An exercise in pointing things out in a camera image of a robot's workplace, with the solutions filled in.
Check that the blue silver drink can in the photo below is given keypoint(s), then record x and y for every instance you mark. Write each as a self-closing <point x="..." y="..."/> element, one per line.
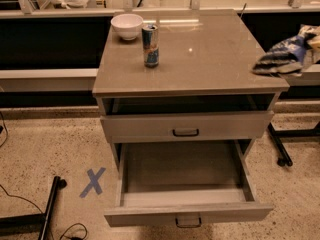
<point x="150" y="45"/>

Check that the open grey lower drawer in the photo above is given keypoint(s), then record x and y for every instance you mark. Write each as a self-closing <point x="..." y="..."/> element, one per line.
<point x="184" y="184"/>

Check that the grey drawer cabinet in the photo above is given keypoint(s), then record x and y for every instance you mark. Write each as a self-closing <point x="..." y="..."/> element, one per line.
<point x="205" y="67"/>

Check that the black stand leg left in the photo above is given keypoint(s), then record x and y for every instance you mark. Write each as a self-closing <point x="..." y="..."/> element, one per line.
<point x="34" y="223"/>

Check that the white ceramic bowl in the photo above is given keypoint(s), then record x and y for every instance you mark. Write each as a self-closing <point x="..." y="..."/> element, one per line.
<point x="127" y="26"/>

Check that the blue tape cross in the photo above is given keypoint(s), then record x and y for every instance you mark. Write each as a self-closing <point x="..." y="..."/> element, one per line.
<point x="93" y="182"/>

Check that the black stand leg right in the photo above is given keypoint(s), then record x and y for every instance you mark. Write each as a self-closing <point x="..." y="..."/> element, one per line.
<point x="277" y="135"/>

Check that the black stand leg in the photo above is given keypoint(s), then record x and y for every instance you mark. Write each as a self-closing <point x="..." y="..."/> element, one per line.
<point x="277" y="135"/>
<point x="34" y="223"/>

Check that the blue chip bag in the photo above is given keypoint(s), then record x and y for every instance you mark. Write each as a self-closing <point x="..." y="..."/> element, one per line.
<point x="287" y="56"/>

